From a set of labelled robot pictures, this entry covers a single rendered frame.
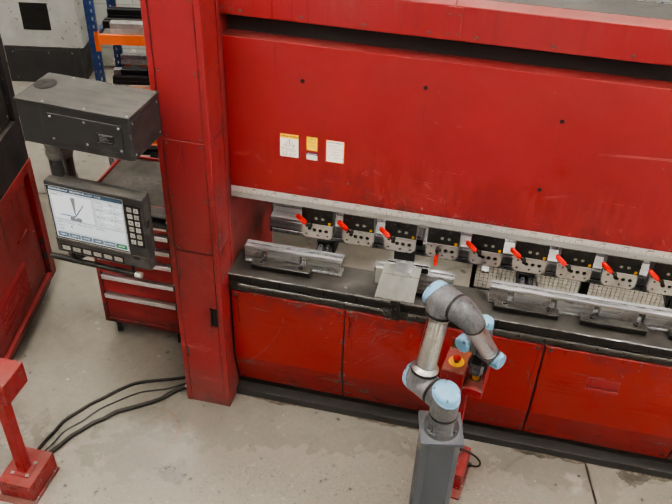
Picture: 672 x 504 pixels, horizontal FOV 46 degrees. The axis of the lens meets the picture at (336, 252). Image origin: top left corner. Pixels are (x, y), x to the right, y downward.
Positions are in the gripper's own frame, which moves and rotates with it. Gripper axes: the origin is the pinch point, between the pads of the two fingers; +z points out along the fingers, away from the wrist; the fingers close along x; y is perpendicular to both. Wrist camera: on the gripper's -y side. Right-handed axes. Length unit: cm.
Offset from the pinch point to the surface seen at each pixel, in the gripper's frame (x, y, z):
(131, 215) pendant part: 141, -40, -83
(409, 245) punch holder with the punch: 45, 33, -38
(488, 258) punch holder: 8, 38, -37
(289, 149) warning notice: 102, 28, -81
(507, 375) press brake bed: -12.1, 24.9, 22.5
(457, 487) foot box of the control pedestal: -2, -15, 70
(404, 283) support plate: 42, 20, -25
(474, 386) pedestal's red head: -0.7, -4.3, 2.4
